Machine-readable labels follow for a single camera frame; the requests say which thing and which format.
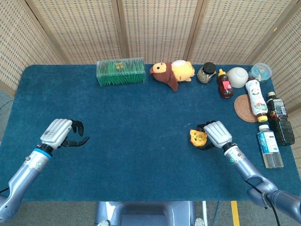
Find clear box green packets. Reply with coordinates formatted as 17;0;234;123
96;57;147;88

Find yellow plush bird brown scarf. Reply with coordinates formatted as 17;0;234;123
150;60;196;92

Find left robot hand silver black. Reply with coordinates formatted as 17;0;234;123
40;118;90;150

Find bamboo folding screen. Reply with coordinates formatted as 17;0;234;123
0;0;301;165

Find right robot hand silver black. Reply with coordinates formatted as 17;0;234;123
196;120;233;151

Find black floor cable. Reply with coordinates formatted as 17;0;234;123
0;99;15;111

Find dark tea bottle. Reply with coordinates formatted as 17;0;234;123
266;91;295;146

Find water bottle blue label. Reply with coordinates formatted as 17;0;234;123
256;124;284;169

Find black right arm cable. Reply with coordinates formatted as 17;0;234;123
246;180;282;226

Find blue table mat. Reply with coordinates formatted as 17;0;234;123
0;64;301;202

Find white bowl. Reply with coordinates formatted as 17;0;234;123
226;67;249;89

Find woven round coaster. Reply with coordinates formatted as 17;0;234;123
233;94;259;123

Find glass jar black lid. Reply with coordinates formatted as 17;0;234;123
197;62;217;84

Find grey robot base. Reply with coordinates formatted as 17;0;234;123
94;201;196;226

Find blue floor cable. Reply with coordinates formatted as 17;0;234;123
212;201;221;226

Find white squeeze bottle yellow cap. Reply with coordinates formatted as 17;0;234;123
245;79;269;123

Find yellow tape measure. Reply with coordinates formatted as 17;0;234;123
189;129;208;147

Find honey bottle red label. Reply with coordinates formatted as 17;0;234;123
217;69;235;99

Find white pole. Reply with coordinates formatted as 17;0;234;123
201;201;208;226

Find clear round container blue contents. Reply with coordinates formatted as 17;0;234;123
248;63;273;82

